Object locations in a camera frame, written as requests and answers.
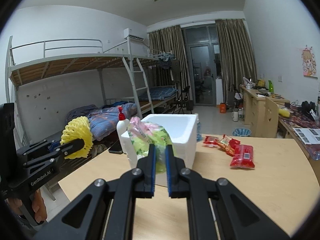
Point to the blue plaid quilt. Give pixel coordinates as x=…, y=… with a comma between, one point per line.
x=105, y=120

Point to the white metal bed ladder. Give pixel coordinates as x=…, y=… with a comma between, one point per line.
x=141, y=89

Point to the blue plaid bed sheet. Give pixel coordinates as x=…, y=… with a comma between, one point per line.
x=157, y=92

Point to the hanging dark clothes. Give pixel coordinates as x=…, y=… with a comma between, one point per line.
x=166, y=66

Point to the wooden desk with drawers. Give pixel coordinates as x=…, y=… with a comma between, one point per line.
x=255, y=112

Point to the cartoon wall poster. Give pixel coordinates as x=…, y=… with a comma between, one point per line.
x=311, y=62

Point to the small red snack packet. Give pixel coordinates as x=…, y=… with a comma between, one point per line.
x=210, y=141

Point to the black phone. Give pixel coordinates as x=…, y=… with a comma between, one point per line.
x=115, y=150

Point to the white thermos jug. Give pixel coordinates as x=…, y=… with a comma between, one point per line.
x=235, y=116

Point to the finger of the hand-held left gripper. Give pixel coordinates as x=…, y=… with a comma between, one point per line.
x=32, y=148
x=72, y=146

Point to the white cabinet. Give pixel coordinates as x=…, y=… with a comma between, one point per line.
x=219, y=92

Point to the clear plastic bottle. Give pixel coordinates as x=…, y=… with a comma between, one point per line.
x=199, y=130

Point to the yellow box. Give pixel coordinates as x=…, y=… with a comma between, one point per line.
x=261, y=83

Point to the dark blue garment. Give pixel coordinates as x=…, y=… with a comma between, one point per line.
x=120, y=103

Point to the desk with patterned cover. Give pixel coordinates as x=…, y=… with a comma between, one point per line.
x=300, y=122

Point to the brown curtain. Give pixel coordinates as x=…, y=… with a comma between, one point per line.
x=235, y=60
x=162, y=45

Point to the glass balcony door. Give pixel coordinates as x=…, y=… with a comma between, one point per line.
x=202, y=65

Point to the large red snack packet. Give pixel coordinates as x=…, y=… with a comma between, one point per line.
x=242, y=156

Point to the white lotion bottle red pump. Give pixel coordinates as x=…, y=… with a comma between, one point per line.
x=122, y=130

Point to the yellow duster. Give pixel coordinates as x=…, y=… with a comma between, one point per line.
x=284, y=112

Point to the printed paper sheets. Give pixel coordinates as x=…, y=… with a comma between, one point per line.
x=306, y=135

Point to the white foam box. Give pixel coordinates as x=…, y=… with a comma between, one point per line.
x=183, y=150

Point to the white kettle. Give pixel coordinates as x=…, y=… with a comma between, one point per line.
x=248, y=83

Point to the black folding chair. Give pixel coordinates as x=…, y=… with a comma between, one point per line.
x=181, y=100

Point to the wooden chair with smiley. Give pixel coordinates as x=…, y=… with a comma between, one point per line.
x=272, y=117

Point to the yellow foam fruit net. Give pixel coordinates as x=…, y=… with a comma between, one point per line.
x=75, y=130

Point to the metal bunk bed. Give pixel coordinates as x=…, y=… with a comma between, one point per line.
x=62, y=66
x=147, y=61

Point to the green stand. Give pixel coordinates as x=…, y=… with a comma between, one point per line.
x=270, y=86

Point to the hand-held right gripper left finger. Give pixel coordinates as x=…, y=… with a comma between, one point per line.
x=153, y=170

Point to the green printed plastic bag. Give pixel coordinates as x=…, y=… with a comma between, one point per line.
x=145, y=142

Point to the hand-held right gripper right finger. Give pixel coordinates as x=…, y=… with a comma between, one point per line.
x=168, y=170

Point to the blue wastebasket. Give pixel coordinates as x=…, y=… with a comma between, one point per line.
x=241, y=132

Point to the white air conditioner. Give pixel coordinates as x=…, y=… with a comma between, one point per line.
x=133, y=33

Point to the black tripod stand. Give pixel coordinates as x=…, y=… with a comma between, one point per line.
x=235, y=97

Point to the person's left hand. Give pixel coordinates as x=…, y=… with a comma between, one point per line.
x=40, y=207

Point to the orange red snack packet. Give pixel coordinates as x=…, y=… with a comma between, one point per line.
x=227, y=146

